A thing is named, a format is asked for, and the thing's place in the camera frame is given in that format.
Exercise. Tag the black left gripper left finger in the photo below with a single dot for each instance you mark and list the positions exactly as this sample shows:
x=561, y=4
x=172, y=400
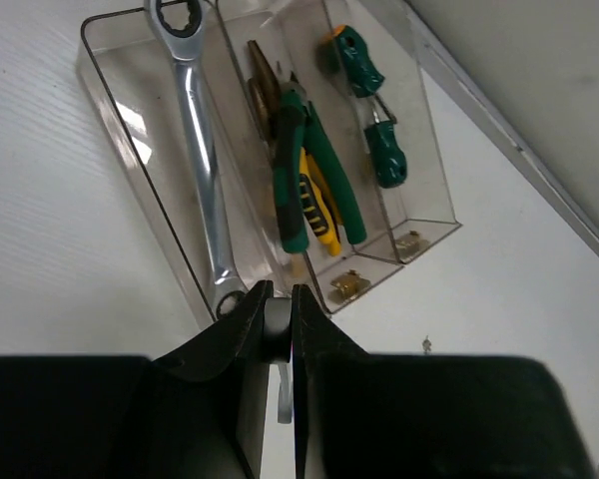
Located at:
x=196, y=412

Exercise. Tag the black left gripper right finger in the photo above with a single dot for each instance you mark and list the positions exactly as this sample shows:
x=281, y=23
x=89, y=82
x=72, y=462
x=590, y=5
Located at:
x=360, y=414

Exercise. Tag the yellow black cutting pliers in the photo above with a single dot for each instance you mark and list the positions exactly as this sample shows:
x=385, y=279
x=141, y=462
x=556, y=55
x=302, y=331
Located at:
x=315, y=209

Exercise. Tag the green stubby Phillips screwdriver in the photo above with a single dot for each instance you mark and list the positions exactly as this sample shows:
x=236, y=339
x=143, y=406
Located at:
x=387, y=158

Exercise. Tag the green handled pliers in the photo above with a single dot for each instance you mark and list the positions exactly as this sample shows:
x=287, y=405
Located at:
x=299, y=127

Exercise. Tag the green stubby flathead screwdriver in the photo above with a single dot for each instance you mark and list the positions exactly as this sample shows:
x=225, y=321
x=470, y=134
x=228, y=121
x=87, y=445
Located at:
x=345, y=50

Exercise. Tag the large silver ratchet wrench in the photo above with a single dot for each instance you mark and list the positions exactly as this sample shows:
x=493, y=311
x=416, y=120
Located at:
x=185, y=48

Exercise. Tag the small silver ratchet wrench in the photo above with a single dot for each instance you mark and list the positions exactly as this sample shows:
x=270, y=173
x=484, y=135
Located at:
x=277, y=339

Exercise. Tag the yellow needle-nose pliers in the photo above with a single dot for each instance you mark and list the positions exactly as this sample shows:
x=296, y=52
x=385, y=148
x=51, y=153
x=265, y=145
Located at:
x=265, y=91

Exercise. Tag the clear three-compartment container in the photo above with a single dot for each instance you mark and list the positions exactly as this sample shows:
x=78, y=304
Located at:
x=128, y=75

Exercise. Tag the aluminium rail right edge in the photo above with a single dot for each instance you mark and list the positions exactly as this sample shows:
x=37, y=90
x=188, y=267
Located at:
x=452, y=78

